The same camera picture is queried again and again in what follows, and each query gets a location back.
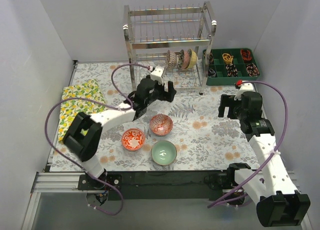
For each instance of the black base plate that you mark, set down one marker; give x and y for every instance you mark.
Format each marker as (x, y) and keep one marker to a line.
(194, 184)

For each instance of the aluminium front rail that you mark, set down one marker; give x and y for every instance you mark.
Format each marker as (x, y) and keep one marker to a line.
(66, 182)

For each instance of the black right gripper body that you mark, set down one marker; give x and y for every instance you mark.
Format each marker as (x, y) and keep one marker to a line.
(230, 107)

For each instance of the orange geometric patterned bowl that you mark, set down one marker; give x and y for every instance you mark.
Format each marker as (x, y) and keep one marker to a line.
(161, 124)

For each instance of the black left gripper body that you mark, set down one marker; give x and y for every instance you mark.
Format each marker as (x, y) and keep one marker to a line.
(163, 91)

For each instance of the mint green bowl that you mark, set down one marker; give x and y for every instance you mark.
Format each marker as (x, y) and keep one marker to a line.
(163, 153)

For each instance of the orange floral patterned bowl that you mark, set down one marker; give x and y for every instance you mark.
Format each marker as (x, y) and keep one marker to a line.
(133, 139)

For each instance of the small purple patterned bowl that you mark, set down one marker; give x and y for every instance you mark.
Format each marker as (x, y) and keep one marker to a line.
(171, 60)

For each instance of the floral patterned table mat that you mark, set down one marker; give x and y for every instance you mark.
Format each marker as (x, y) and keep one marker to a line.
(202, 139)

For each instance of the black leaf patterned bowl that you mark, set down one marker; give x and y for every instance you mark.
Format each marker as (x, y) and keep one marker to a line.
(183, 60)

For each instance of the yellow and teal patterned bowl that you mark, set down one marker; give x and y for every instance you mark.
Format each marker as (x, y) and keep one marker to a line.
(192, 58)

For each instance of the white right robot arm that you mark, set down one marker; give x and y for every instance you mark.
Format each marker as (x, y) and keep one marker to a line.
(278, 201)

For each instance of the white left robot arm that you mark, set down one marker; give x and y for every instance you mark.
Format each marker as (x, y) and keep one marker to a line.
(83, 136)

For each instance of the green compartment organizer tray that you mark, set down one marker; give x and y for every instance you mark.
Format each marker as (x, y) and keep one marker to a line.
(227, 66)

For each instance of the lemon print cloth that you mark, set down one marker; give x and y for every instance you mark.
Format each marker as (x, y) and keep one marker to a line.
(75, 103)

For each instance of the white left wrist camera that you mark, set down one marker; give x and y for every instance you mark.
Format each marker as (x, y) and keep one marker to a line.
(157, 74)

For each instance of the stainless steel dish rack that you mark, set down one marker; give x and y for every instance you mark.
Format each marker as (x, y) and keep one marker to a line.
(150, 32)

